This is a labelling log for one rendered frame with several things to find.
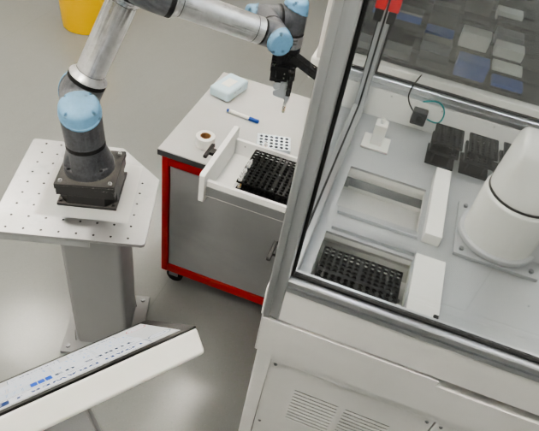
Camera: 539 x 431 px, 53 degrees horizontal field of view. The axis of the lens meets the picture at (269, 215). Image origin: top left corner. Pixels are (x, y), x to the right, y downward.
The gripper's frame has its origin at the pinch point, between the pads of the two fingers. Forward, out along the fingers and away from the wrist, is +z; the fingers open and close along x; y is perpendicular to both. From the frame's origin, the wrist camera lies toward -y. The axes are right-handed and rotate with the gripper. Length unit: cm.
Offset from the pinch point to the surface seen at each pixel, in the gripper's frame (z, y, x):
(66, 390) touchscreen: -23, 35, 124
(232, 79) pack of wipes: 16.7, 20.9, -37.5
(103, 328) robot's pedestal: 85, 58, 44
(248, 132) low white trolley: 21.2, 11.7, -8.2
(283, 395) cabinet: 36, -6, 90
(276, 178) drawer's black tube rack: 7.2, 1.5, 33.7
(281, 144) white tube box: 18.2, -0.7, 1.3
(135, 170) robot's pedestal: 21, 48, 23
